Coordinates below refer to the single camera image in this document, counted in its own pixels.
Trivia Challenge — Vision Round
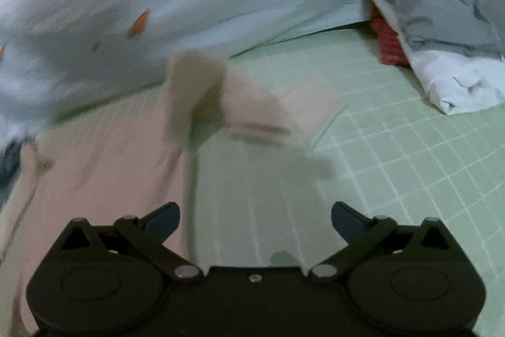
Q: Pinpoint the pink garment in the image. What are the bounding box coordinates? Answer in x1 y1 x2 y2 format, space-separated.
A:
0 49 348 337

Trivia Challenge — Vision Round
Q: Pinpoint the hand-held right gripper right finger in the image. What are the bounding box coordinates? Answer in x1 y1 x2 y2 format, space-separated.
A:
307 202 460 285

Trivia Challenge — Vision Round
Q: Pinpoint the red ribbed cloth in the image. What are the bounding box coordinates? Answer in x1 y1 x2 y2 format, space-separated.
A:
369 1 412 65

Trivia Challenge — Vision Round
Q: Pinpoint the grey and white pillow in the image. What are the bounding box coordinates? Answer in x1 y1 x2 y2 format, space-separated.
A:
362 0 505 116

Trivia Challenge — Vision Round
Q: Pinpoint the dark grey cloth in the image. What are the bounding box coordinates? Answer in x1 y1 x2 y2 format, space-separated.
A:
0 141 24 203

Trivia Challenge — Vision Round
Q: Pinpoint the green checked bed sheet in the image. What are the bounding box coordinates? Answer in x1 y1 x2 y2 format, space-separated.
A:
0 23 505 337

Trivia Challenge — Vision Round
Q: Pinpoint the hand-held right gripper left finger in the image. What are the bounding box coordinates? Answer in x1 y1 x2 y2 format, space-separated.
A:
51 202 204 285

